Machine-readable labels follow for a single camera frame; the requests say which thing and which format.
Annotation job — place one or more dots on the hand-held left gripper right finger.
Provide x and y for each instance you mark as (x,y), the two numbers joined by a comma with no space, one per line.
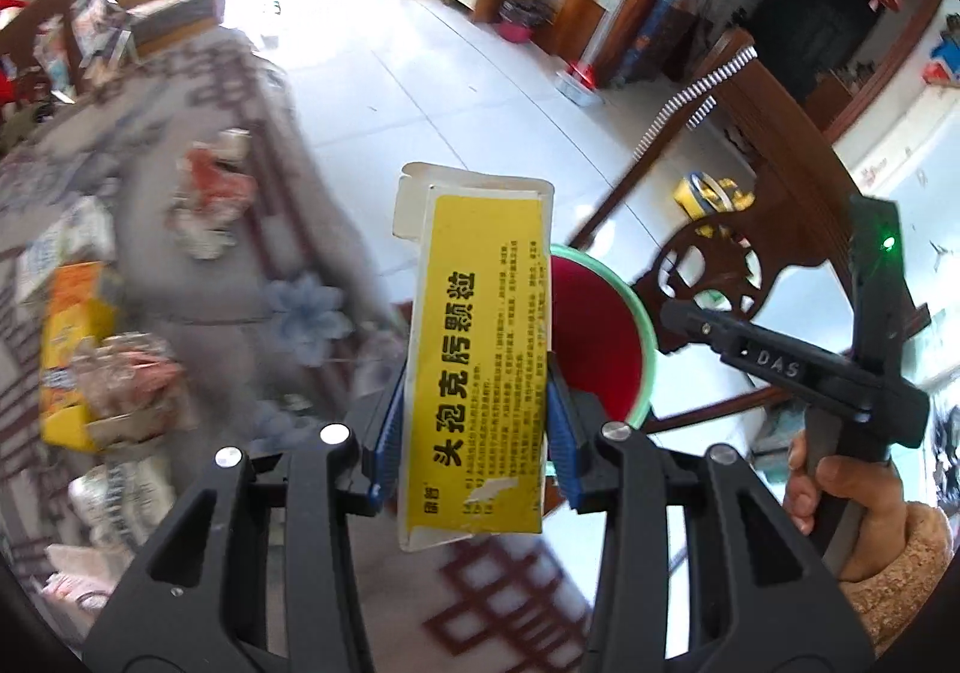
(562,433)

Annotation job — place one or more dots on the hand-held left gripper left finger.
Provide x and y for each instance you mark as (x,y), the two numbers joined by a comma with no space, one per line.
(388,433)

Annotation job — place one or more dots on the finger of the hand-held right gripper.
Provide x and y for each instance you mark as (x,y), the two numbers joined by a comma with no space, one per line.
(697,324)

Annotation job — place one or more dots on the red bucket with green rim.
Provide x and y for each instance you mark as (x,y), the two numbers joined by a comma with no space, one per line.
(600,335)

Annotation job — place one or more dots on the yellow medicine box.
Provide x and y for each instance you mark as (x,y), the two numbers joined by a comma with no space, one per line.
(480,358)

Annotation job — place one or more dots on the cream round food package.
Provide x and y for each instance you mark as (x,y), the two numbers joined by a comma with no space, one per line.
(120,500)

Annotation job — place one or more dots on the red white wrapper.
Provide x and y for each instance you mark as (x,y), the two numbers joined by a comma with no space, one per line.
(214,193)

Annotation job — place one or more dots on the orange yellow snack box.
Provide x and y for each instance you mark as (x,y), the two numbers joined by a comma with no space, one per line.
(75,358)

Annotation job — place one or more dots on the white green milk carton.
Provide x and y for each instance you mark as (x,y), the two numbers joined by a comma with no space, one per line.
(67,249)

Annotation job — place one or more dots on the person's right forearm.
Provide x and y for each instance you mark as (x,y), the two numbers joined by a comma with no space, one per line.
(900,583)

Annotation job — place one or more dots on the person's right hand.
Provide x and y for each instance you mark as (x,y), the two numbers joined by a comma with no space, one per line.
(855,493)

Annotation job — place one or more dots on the yellow toy car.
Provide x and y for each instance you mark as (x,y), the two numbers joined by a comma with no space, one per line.
(709,193)

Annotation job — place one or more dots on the floral printed tablecloth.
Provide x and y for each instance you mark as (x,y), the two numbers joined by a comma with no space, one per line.
(315,313)

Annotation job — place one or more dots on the carved wooden dining chair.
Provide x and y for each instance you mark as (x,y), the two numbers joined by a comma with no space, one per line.
(780,140)

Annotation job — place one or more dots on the red bin with black liner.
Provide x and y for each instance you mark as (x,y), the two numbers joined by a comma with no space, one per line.
(521,18)

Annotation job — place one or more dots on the red blue wall decoration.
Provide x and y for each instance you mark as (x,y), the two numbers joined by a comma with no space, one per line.
(945,54)

